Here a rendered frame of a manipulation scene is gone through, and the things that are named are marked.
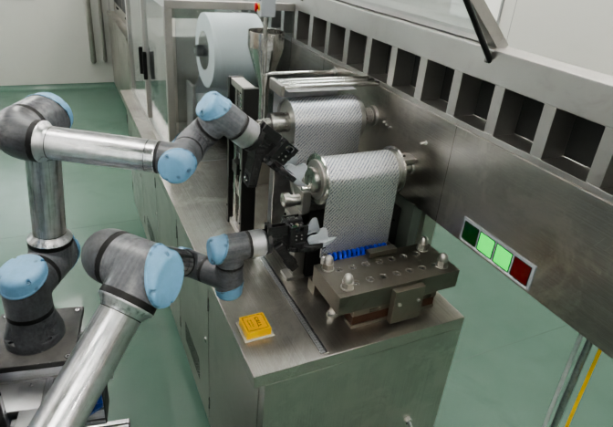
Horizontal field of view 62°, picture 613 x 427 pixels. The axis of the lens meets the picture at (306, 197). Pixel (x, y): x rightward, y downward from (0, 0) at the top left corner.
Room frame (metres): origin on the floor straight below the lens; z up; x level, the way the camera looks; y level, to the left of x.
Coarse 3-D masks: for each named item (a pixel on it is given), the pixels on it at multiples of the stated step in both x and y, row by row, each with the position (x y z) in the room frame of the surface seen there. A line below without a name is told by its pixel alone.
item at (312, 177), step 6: (312, 168) 1.30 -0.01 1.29; (306, 174) 1.32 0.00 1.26; (312, 174) 1.29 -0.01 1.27; (318, 174) 1.29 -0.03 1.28; (306, 180) 1.32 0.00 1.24; (312, 180) 1.30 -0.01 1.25; (318, 180) 1.28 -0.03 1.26; (312, 186) 1.29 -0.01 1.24; (318, 186) 1.28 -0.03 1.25; (312, 192) 1.28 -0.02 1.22
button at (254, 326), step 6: (240, 318) 1.07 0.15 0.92; (246, 318) 1.07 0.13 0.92; (252, 318) 1.08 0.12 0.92; (258, 318) 1.08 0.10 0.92; (264, 318) 1.08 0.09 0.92; (240, 324) 1.07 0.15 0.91; (246, 324) 1.05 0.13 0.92; (252, 324) 1.06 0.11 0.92; (258, 324) 1.06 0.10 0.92; (264, 324) 1.06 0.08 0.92; (246, 330) 1.03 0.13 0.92; (252, 330) 1.03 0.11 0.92; (258, 330) 1.03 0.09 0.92; (264, 330) 1.04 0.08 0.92; (270, 330) 1.05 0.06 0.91; (246, 336) 1.02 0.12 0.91; (252, 336) 1.02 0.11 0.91; (258, 336) 1.03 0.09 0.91
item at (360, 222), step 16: (336, 208) 1.27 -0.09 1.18; (352, 208) 1.30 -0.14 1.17; (368, 208) 1.32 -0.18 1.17; (384, 208) 1.35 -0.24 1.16; (336, 224) 1.28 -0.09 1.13; (352, 224) 1.30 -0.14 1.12; (368, 224) 1.33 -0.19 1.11; (384, 224) 1.36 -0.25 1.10; (336, 240) 1.28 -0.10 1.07; (352, 240) 1.31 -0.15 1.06; (368, 240) 1.33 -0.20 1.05; (384, 240) 1.36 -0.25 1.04; (320, 256) 1.26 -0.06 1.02
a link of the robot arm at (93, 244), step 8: (96, 232) 0.89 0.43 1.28; (104, 232) 0.87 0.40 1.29; (112, 232) 0.87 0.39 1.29; (88, 240) 0.86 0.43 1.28; (96, 240) 0.85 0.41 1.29; (104, 240) 0.85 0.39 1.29; (88, 248) 0.84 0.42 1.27; (96, 248) 0.83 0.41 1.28; (176, 248) 1.11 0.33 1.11; (184, 248) 1.20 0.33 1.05; (88, 256) 0.83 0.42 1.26; (96, 256) 0.93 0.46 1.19; (184, 256) 1.11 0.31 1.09; (192, 256) 1.14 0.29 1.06; (200, 256) 1.17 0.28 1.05; (88, 264) 0.82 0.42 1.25; (184, 264) 1.10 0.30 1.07; (192, 264) 1.13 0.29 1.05; (200, 264) 1.14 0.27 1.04; (88, 272) 0.82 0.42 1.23; (184, 272) 1.10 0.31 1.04; (192, 272) 1.13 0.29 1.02; (96, 280) 0.82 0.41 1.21
